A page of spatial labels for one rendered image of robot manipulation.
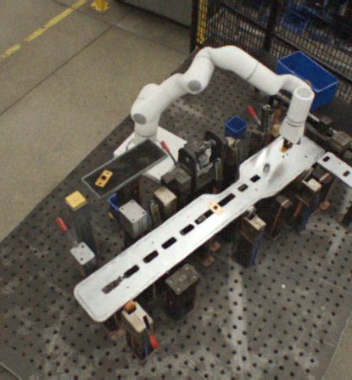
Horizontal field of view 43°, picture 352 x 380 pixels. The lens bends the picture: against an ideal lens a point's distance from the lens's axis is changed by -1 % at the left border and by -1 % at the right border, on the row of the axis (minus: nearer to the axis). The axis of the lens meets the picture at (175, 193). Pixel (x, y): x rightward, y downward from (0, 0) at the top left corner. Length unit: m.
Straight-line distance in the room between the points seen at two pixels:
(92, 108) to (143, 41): 1.04
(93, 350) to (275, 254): 0.97
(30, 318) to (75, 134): 1.94
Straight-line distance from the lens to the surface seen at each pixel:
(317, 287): 2.28
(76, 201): 1.88
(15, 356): 2.15
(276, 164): 2.24
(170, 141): 2.63
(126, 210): 1.89
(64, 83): 4.25
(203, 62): 2.01
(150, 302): 2.12
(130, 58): 4.45
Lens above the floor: 2.66
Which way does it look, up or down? 53 degrees down
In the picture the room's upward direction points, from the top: 2 degrees clockwise
